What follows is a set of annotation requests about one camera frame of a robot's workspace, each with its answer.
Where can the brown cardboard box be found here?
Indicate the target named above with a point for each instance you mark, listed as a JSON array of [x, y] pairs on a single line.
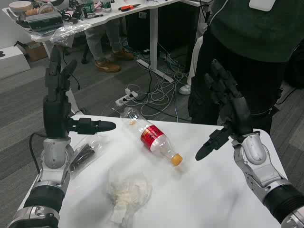
[[35, 52]]

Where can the green label bottle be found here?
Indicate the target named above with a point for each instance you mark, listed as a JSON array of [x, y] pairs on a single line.
[[89, 8], [106, 5]]

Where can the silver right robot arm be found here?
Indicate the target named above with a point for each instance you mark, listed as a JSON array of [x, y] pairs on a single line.
[[256, 152]]

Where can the seated person with brown shoes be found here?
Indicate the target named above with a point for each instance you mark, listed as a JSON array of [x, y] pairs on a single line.
[[102, 40]]

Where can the clear bottle with red label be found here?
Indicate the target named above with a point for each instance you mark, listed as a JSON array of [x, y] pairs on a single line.
[[152, 136]]

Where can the beige bowl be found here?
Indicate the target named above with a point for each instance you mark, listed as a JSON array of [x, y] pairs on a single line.
[[21, 7]]

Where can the black electronic device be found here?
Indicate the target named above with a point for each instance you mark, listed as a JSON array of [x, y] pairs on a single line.
[[44, 22]]

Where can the white office desk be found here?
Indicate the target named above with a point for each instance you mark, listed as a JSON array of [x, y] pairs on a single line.
[[153, 35]]

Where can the clear bag of dark food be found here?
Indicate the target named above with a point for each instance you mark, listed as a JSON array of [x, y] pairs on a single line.
[[85, 152]]

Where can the clear plastic sheet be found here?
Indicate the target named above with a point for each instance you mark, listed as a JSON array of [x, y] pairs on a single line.
[[69, 31]]

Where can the person in white trousers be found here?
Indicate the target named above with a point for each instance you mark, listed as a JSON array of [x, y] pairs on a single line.
[[194, 61]]

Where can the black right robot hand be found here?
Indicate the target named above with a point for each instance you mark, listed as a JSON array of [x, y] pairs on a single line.
[[237, 114]]

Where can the white power strip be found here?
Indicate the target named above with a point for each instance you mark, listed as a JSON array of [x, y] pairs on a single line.
[[126, 97]]

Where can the crumpled clear plastic bag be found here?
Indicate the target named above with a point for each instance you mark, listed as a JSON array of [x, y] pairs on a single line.
[[129, 192]]

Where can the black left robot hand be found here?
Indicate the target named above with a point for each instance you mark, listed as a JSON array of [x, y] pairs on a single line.
[[55, 114]]

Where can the white box with black logo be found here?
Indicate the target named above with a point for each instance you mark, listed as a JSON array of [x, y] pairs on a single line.
[[12, 61]]

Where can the person in black trousers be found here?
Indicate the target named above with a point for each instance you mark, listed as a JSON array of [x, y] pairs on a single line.
[[249, 35]]

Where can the white rounded device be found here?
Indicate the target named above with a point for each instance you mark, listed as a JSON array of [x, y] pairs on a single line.
[[261, 5]]

